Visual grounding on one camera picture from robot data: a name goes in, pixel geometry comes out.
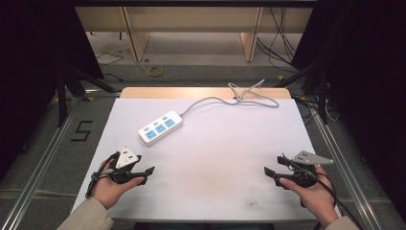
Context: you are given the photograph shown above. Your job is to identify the yellow tape roll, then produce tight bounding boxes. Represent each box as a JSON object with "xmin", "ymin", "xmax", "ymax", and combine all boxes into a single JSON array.
[{"xmin": 147, "ymin": 64, "xmax": 165, "ymax": 79}]

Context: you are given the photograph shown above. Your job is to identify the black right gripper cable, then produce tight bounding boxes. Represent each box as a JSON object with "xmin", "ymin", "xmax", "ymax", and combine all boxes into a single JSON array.
[{"xmin": 281, "ymin": 152, "xmax": 366, "ymax": 230}]

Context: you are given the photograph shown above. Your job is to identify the white table mat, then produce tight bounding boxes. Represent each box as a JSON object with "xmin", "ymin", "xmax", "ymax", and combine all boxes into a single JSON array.
[{"xmin": 71, "ymin": 97, "xmax": 321, "ymax": 222}]

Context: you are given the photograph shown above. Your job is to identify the thin floor cable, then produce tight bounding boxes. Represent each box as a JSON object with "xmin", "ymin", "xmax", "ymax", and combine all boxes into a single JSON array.
[{"xmin": 95, "ymin": 47, "xmax": 126, "ymax": 67}]

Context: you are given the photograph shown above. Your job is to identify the person's right hand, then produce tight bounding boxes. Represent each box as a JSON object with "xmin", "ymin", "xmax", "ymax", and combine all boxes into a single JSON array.
[{"xmin": 279, "ymin": 164, "xmax": 340, "ymax": 229}]

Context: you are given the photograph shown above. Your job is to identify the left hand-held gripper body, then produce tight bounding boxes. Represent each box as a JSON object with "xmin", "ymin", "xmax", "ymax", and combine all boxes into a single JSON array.
[{"xmin": 109, "ymin": 147, "xmax": 142, "ymax": 185}]

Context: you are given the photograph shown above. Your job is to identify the tangle of thin floor cables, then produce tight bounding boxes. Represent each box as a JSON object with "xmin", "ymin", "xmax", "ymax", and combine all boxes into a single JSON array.
[{"xmin": 292, "ymin": 95, "xmax": 340, "ymax": 127}]

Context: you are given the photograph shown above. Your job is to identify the black curtain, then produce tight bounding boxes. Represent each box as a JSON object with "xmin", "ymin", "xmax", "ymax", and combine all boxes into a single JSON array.
[
  {"xmin": 0, "ymin": 0, "xmax": 105, "ymax": 175},
  {"xmin": 290, "ymin": 0, "xmax": 406, "ymax": 214}
]

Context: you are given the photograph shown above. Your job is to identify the light wooden desk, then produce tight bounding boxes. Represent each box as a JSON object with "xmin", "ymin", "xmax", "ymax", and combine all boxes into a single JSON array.
[{"xmin": 75, "ymin": 6, "xmax": 314, "ymax": 63}]

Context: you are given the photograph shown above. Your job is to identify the grey power strip cord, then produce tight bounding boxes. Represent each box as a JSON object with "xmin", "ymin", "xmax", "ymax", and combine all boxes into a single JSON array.
[{"xmin": 179, "ymin": 79, "xmax": 281, "ymax": 118}]

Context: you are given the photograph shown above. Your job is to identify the white power strip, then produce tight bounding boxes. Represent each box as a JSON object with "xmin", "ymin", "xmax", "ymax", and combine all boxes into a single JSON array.
[{"xmin": 138, "ymin": 110, "xmax": 184, "ymax": 148}]

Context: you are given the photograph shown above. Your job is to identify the bundle of black floor cables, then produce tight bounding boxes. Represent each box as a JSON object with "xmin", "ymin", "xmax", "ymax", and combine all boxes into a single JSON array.
[{"xmin": 256, "ymin": 7, "xmax": 301, "ymax": 74}]

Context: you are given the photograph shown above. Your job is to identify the person's left hand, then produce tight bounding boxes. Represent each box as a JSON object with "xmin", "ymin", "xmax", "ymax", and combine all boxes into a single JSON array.
[{"xmin": 92, "ymin": 158, "xmax": 145, "ymax": 211}]

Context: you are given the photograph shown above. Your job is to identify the aluminium rail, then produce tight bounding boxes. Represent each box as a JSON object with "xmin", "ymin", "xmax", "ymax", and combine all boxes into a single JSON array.
[
  {"xmin": 0, "ymin": 90, "xmax": 80, "ymax": 230},
  {"xmin": 309, "ymin": 106, "xmax": 386, "ymax": 230}
]

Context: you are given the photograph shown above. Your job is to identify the black metal stand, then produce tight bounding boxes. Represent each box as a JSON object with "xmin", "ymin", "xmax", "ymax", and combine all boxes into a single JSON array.
[
  {"xmin": 273, "ymin": 58, "xmax": 331, "ymax": 126},
  {"xmin": 55, "ymin": 61, "xmax": 117, "ymax": 128}
]

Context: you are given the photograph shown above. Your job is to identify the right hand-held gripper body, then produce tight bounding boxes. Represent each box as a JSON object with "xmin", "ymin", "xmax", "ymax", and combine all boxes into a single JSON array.
[{"xmin": 276, "ymin": 150, "xmax": 335, "ymax": 190}]

